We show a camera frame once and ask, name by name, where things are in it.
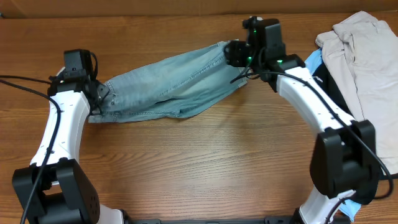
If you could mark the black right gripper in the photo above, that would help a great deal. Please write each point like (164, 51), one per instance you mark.
(236, 57)

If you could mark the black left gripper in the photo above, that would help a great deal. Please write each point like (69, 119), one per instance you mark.
(101, 90)

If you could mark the light blue denim shorts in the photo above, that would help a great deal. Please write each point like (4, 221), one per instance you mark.
(177, 87)

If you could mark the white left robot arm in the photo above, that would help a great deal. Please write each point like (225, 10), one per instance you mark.
(54, 188)

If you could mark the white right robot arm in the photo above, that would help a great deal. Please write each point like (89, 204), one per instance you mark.
(344, 165)

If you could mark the beige trousers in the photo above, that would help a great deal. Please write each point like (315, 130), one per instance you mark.
(361, 55)

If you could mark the black garment with white logo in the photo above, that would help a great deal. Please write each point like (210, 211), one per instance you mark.
(325, 81)

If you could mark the light blue t-shirt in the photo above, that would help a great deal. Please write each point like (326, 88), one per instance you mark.
(349, 207)

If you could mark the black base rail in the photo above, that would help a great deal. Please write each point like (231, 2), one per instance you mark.
(202, 221)

